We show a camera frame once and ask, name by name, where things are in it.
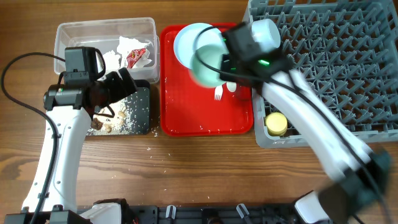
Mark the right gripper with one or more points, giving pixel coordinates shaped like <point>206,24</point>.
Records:
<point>223,65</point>

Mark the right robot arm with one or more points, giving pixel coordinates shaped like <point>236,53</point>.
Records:
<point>358,174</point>

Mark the light blue plate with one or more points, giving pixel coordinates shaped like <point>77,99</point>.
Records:
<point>183,43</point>

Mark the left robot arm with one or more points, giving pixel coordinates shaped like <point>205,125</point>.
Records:
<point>70,105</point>

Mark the light blue bowl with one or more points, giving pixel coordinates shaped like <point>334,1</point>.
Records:
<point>266,34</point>

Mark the white plastic fork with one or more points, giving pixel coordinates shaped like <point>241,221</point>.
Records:
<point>218,93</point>

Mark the food scraps and rice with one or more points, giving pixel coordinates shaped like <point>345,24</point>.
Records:
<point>124,121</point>

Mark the white napkin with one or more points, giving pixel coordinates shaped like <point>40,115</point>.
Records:
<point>126,45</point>
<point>112,61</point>

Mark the red serving tray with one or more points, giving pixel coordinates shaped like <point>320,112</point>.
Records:
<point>187,109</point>

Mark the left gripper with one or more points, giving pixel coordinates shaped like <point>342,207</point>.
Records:
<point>120,91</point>

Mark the white plastic spoon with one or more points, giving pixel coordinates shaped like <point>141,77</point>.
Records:
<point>231,86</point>

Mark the black food waste tray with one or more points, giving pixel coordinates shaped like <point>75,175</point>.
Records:
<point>143,102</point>

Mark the red snack wrapper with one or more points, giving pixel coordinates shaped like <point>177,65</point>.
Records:
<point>134,56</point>

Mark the clear plastic waste bin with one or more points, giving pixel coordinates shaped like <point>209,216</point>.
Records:
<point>104,35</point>

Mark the yellow cup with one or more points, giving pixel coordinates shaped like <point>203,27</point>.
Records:
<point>276,124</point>

